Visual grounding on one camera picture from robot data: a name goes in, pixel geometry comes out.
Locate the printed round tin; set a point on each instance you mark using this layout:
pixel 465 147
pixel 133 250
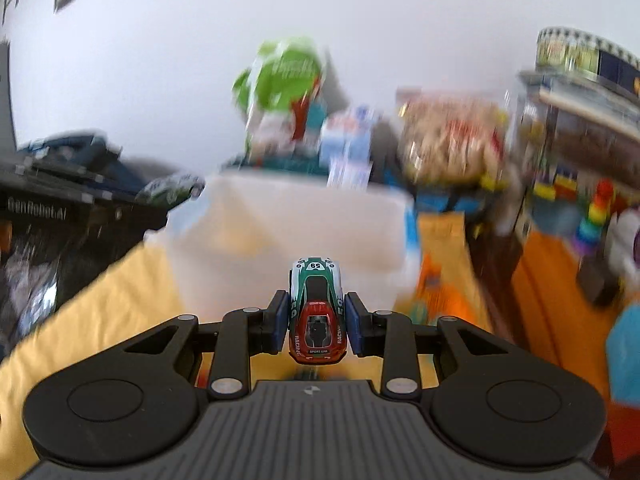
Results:
pixel 575 52

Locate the rainbow stacking toy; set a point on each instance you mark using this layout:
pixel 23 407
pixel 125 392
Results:
pixel 597 215

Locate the yellow cloth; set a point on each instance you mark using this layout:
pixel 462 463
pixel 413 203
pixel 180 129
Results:
pixel 100 320

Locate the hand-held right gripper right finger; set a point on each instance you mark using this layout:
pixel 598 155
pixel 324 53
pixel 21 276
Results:
pixel 352 322

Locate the colourful stacking blocks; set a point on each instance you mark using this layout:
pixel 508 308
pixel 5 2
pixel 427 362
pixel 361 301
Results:
pixel 555 185

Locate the blue white carton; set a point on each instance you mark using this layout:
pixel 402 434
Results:
pixel 350 145

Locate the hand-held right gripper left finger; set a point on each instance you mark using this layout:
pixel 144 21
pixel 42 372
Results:
pixel 281 320

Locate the red box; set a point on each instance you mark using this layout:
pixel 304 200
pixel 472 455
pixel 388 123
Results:
pixel 625 435

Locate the clear snack bag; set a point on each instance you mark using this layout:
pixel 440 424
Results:
pixel 450 145

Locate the white translucent plastic bin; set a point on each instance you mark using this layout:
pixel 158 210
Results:
pixel 300 220

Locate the white purple toy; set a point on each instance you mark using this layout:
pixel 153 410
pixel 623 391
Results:
pixel 625 240

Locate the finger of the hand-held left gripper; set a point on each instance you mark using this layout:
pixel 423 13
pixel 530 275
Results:
pixel 100 177

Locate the green red white toy car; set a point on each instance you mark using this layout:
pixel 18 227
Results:
pixel 317 310

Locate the light blue box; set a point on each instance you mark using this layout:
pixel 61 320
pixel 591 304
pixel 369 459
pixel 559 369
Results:
pixel 627 355

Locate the green white bag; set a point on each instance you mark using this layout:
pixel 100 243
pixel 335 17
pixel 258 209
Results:
pixel 280 75

